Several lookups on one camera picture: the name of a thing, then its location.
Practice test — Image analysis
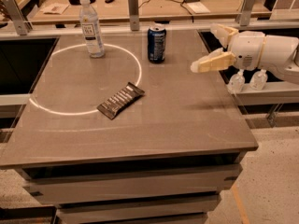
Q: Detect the upper grey drawer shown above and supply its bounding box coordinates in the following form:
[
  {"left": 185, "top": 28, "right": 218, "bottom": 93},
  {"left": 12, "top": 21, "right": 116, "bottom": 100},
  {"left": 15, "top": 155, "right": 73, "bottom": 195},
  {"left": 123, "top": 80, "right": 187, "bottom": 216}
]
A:
[{"left": 24, "top": 164, "right": 242, "bottom": 204}]

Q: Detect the small black device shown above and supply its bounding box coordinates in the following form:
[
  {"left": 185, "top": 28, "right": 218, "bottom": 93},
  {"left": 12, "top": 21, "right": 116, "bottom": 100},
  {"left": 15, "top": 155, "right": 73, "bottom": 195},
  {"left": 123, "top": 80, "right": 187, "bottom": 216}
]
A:
[{"left": 105, "top": 0, "right": 115, "bottom": 4}]

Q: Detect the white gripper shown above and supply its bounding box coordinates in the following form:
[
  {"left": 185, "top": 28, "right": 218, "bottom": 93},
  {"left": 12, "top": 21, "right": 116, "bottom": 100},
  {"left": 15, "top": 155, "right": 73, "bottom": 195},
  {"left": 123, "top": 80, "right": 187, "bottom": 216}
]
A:
[{"left": 191, "top": 23, "right": 265, "bottom": 73}]

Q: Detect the clear sanitizer bottle left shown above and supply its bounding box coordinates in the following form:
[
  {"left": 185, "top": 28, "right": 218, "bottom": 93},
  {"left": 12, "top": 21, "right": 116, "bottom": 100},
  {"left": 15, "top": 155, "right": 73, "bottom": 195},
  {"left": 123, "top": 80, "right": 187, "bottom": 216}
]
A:
[{"left": 227, "top": 69, "right": 245, "bottom": 93}]

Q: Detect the clear sanitizer bottle right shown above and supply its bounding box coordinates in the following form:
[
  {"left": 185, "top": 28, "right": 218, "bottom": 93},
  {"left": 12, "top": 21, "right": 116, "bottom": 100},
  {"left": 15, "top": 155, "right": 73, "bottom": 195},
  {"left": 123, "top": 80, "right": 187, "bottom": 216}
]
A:
[{"left": 249, "top": 69, "right": 268, "bottom": 91}]

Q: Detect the blue pepsi can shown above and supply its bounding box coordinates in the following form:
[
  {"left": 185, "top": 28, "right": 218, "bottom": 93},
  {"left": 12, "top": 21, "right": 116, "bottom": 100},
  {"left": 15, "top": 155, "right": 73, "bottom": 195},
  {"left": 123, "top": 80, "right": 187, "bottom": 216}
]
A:
[{"left": 148, "top": 23, "right": 166, "bottom": 63}]

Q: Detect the left metal bracket post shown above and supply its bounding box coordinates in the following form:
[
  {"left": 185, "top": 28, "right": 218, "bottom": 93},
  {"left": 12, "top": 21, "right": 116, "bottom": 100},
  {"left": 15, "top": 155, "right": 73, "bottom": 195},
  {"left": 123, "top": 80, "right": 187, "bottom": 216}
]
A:
[{"left": 2, "top": 0, "right": 32, "bottom": 35}]

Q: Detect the paper packet on desk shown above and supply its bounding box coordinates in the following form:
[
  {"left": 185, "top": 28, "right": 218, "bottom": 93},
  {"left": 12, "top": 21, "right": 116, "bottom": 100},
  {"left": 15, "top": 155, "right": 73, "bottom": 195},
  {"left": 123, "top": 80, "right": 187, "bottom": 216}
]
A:
[{"left": 42, "top": 3, "right": 69, "bottom": 15}]

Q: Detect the metal bracket post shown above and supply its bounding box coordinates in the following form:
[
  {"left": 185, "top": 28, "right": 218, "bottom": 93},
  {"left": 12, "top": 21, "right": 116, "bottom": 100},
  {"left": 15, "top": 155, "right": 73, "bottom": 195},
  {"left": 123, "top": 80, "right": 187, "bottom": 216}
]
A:
[
  {"left": 128, "top": 0, "right": 139, "bottom": 31},
  {"left": 235, "top": 0, "right": 255, "bottom": 26},
  {"left": 2, "top": 0, "right": 32, "bottom": 35}
]

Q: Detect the grey drawer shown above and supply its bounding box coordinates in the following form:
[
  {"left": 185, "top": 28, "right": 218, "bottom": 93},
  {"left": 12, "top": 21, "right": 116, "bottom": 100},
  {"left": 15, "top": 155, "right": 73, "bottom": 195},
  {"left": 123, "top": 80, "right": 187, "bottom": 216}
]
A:
[
  {"left": 58, "top": 195, "right": 220, "bottom": 224},
  {"left": 24, "top": 164, "right": 242, "bottom": 204}
]

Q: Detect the right metal bracket post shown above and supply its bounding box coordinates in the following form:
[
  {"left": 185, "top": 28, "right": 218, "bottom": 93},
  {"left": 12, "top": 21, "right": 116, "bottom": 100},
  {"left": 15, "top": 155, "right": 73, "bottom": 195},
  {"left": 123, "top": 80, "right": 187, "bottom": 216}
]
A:
[{"left": 235, "top": 0, "right": 255, "bottom": 26}]

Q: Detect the white paper sheet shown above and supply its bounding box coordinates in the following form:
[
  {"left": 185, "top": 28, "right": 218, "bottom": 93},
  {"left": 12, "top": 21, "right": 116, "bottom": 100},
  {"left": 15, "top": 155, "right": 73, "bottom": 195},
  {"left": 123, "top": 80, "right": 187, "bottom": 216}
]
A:
[{"left": 187, "top": 2, "right": 210, "bottom": 14}]

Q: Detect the middle metal bracket post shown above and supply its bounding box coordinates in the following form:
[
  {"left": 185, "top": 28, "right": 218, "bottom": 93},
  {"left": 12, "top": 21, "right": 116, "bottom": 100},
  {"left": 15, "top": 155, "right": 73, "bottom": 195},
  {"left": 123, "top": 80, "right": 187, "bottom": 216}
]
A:
[{"left": 128, "top": 0, "right": 139, "bottom": 31}]

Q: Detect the clear sanitizer bottle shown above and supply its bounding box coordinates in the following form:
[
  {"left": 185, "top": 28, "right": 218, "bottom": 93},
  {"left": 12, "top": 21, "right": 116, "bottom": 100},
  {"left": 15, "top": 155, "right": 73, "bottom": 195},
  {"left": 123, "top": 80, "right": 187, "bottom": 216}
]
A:
[
  {"left": 249, "top": 69, "right": 268, "bottom": 91},
  {"left": 227, "top": 69, "right": 245, "bottom": 93}
]

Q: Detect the lower grey drawer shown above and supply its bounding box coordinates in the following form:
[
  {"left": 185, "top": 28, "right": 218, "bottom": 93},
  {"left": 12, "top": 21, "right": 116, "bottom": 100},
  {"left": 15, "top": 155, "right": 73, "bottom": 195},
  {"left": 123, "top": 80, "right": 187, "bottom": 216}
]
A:
[{"left": 58, "top": 195, "right": 220, "bottom": 224}]

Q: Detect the clear plastic water bottle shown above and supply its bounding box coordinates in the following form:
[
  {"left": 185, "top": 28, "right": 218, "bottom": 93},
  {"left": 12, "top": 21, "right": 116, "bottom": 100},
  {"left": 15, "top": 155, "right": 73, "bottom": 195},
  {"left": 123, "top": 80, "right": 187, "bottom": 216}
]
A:
[{"left": 79, "top": 0, "right": 105, "bottom": 58}]

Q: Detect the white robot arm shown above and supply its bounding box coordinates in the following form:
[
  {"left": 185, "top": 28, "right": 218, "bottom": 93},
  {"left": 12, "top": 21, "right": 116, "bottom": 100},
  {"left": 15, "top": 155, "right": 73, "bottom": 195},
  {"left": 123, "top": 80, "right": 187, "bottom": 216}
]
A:
[{"left": 191, "top": 23, "right": 299, "bottom": 84}]

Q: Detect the dark rxbar chocolate wrapper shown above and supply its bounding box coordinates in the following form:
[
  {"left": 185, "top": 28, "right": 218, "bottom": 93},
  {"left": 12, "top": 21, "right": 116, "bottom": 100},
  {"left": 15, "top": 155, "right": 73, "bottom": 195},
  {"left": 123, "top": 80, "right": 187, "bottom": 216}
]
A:
[{"left": 97, "top": 82, "right": 145, "bottom": 119}]

